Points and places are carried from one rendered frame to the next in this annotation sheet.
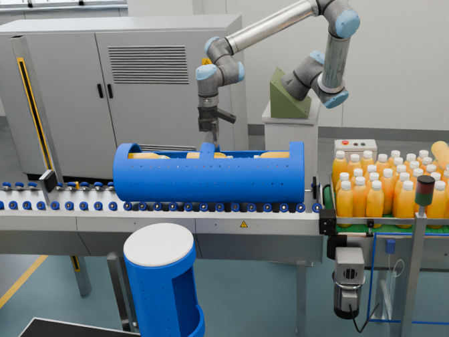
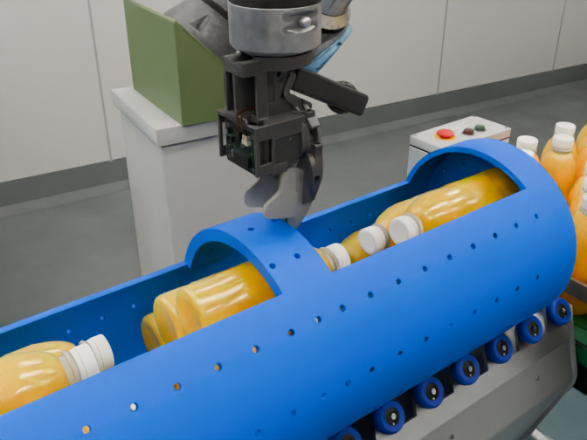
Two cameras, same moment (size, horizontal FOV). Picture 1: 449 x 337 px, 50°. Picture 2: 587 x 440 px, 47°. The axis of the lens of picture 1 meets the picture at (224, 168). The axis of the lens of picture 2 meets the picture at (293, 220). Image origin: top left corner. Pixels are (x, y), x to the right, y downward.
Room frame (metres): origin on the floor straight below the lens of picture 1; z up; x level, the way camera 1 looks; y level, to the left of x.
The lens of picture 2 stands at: (1.56, 0.51, 1.60)
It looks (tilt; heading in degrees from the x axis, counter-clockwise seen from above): 29 degrees down; 313
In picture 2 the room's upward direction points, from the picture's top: straight up
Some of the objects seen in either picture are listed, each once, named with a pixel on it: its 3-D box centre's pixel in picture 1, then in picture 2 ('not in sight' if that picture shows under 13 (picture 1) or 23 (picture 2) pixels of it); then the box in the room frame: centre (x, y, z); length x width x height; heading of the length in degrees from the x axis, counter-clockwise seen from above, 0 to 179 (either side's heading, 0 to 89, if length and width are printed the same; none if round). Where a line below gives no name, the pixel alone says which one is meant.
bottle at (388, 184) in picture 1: (385, 192); not in sight; (1.87, -0.73, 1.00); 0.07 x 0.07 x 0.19
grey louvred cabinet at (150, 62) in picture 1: (123, 105); not in sight; (4.13, 0.86, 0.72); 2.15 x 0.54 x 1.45; 73
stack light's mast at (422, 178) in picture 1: (423, 196); not in sight; (1.52, -0.74, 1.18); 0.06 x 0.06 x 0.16
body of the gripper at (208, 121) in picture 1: (208, 117); (271, 108); (2.02, 0.05, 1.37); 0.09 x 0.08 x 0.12; 80
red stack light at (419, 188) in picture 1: (425, 185); not in sight; (1.52, -0.74, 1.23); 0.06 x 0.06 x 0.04
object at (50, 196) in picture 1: (51, 187); not in sight; (2.17, 0.89, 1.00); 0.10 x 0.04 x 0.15; 170
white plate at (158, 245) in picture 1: (158, 243); not in sight; (1.57, 0.29, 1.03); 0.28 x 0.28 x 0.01
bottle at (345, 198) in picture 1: (345, 204); not in sight; (1.79, -0.52, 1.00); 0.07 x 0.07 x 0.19
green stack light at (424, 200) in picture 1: (423, 196); not in sight; (1.52, -0.74, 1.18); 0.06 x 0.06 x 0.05
